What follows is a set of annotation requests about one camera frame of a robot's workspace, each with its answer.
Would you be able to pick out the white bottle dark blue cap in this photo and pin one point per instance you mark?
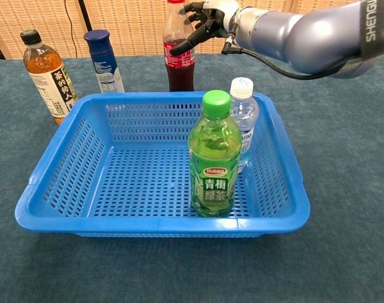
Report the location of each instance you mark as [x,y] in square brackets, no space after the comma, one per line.
[103,63]

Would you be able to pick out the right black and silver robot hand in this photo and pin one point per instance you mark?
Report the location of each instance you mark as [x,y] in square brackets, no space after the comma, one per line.
[207,17]

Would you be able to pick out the brown tea bottle black cap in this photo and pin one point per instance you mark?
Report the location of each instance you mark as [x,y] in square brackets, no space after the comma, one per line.
[50,82]

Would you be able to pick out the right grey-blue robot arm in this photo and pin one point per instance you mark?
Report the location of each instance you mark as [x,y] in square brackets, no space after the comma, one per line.
[305,34]

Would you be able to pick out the green cap green bottle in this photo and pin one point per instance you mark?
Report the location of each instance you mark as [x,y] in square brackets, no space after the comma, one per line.
[214,164]

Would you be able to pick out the clear water bottle white cap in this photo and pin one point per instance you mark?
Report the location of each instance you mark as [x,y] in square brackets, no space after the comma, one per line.
[247,110]

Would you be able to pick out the dark teal table mat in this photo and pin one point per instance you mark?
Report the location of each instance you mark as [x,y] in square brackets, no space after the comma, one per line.
[337,189]

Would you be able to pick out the bamboo folding screen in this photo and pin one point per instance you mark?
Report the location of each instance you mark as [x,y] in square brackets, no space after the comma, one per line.
[132,25]

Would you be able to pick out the blue perforated plastic basket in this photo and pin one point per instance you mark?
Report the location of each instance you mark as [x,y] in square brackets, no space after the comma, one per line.
[53,217]

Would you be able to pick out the black tripod stand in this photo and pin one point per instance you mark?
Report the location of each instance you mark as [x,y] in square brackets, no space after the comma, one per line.
[84,14]

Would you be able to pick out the cola bottle red cap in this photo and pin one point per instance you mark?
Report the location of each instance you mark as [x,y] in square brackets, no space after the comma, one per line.
[181,75]

